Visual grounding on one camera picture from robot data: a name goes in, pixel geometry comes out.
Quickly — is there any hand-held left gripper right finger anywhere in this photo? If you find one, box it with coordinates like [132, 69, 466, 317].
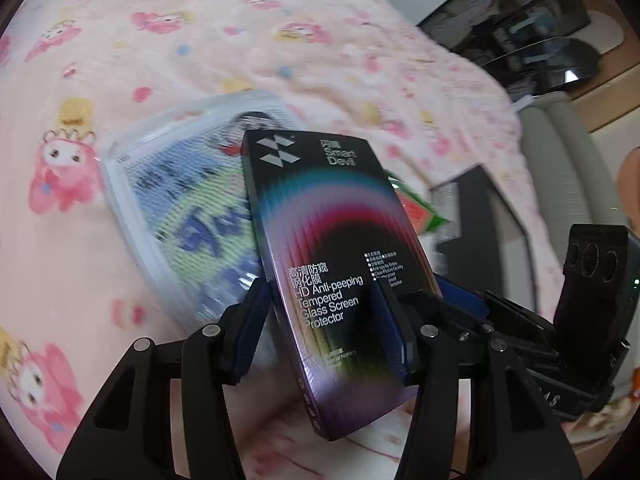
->
[372, 282, 583, 480]

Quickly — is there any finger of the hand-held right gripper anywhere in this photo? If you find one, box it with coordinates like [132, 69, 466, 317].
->
[482, 289, 558, 358]
[435, 274, 490, 333]

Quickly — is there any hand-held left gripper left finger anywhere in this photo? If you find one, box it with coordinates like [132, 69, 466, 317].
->
[56, 277, 273, 480]

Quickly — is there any black storage box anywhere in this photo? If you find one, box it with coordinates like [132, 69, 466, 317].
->
[427, 164, 538, 311]

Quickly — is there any black screen protector box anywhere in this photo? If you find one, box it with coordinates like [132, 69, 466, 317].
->
[240, 130, 441, 442]

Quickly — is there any clear cartoon zip pouch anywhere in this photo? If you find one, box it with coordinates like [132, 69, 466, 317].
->
[97, 91, 308, 336]

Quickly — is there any green snack packet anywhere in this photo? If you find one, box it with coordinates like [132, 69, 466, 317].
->
[385, 172, 446, 235]

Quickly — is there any person's leg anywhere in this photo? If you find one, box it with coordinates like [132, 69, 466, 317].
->
[617, 145, 640, 211]

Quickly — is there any pink printed blanket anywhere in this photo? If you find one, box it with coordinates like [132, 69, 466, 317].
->
[0, 0, 566, 480]

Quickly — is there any dark glass cabinet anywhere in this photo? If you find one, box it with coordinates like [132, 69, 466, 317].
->
[417, 0, 601, 96]

